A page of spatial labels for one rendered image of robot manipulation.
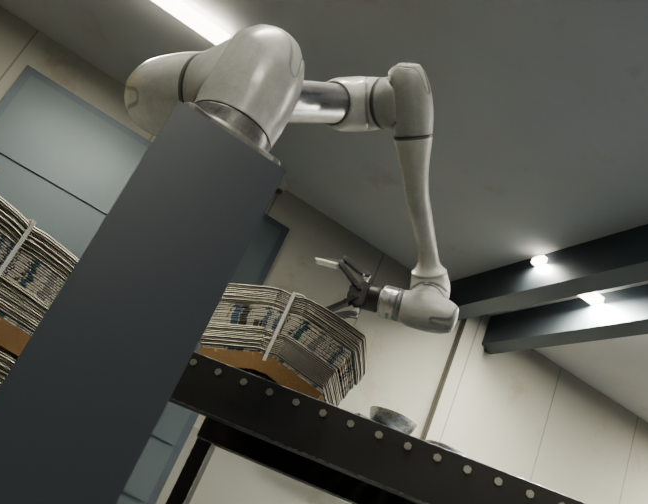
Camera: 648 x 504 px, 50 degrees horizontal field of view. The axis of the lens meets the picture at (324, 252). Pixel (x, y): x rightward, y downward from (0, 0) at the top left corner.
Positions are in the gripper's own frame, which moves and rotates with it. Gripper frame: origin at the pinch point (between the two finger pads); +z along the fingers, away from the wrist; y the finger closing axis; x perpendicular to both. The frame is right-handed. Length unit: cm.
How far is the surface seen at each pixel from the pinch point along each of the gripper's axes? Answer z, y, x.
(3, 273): 39, 43, -65
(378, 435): -32, 42, -25
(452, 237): -14, -225, 346
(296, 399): -12.7, 39.5, -25.5
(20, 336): 36, 51, -56
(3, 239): 40, 38, -69
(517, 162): -50, -219, 218
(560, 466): -169, -120, 570
